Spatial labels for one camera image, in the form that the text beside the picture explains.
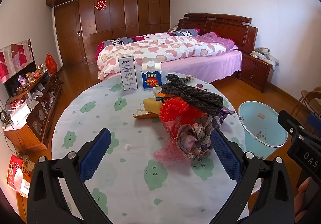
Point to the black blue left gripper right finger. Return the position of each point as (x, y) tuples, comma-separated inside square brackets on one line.
[(274, 203)]

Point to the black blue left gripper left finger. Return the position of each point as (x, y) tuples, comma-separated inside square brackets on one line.
[(46, 202)]

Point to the plaid fabric scrap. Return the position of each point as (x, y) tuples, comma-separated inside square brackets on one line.
[(198, 136)]

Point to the red plastic bag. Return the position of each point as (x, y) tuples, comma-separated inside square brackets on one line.
[(178, 110)]

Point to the purple plastic bag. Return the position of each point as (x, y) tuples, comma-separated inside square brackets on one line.
[(224, 113)]

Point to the light blue trash bin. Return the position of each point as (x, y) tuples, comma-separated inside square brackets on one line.
[(263, 134)]

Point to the person's right hand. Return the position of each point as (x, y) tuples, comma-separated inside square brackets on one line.
[(307, 202)]

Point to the folding wooden chair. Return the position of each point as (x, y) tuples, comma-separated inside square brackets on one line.
[(310, 100)]

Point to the wooden nightstand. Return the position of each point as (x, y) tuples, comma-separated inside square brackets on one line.
[(255, 72)]

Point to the wooden side cabinet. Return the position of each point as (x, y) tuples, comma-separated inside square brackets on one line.
[(30, 123)]

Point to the clothes pile on nightstand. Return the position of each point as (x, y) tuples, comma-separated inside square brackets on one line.
[(264, 54)]

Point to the pink plastic bag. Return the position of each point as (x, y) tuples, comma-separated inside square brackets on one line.
[(170, 154)]

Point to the pink bed sheet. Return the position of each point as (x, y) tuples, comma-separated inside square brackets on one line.
[(209, 68)]

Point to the dark striped packet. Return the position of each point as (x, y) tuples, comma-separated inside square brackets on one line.
[(186, 79)]

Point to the red gift bag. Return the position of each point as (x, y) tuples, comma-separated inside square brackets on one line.
[(51, 65)]

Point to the cloth covered television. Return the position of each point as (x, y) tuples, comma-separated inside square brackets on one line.
[(16, 60)]

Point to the white milk carton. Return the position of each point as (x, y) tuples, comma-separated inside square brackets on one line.
[(128, 73)]

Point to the heart pattern duvet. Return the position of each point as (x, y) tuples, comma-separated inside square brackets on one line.
[(168, 46)]

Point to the blue Look drink carton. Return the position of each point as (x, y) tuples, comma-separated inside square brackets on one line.
[(151, 72)]

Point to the wooden door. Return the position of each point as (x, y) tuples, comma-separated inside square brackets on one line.
[(69, 34)]

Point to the red double happiness decal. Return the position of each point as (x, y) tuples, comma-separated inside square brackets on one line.
[(101, 5)]

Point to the brown wooden wardrobe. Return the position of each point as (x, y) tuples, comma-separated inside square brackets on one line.
[(121, 18)]

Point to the wooden bed frame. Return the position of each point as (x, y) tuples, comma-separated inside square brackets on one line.
[(235, 28)]

